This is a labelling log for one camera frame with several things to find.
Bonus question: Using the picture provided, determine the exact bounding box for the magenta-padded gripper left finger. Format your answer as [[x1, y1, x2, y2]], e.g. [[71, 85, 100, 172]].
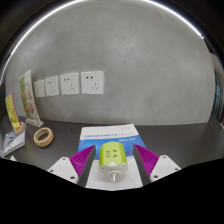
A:
[[46, 144, 98, 188]]

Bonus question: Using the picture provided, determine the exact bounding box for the ceiling light strip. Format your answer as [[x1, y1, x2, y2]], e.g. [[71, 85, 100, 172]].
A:
[[0, 0, 205, 79]]

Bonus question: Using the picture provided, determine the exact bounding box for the white blank wall plate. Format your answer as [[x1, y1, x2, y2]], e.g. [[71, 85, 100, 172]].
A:
[[33, 79, 46, 99]]

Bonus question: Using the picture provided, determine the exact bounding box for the grey printed magazine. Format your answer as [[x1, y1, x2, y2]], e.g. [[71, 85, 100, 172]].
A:
[[1, 128, 27, 157]]

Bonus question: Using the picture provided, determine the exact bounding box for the glass partition with dark frame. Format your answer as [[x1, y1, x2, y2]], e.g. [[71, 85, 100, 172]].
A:
[[213, 66, 224, 124]]

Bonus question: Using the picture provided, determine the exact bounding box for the beige tape roll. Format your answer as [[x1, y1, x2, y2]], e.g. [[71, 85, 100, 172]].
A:
[[13, 121, 26, 136], [33, 126, 54, 148]]

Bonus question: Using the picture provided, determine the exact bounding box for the white wall socket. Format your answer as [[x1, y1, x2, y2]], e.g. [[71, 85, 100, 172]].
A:
[[44, 75, 60, 97], [59, 72, 81, 96], [80, 70, 105, 96]]

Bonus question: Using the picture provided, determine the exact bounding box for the green and white charger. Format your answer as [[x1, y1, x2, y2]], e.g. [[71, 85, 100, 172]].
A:
[[98, 141, 129, 183]]

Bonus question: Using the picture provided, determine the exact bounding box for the small orange sign card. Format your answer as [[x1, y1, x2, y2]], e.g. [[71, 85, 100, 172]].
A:
[[4, 93, 22, 129]]

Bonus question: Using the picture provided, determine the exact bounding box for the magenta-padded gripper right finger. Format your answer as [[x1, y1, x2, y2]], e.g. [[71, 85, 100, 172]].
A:
[[132, 143, 182, 186]]

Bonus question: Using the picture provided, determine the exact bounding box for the white booklet with blue band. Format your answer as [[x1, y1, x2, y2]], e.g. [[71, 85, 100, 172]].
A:
[[78, 123, 148, 160]]

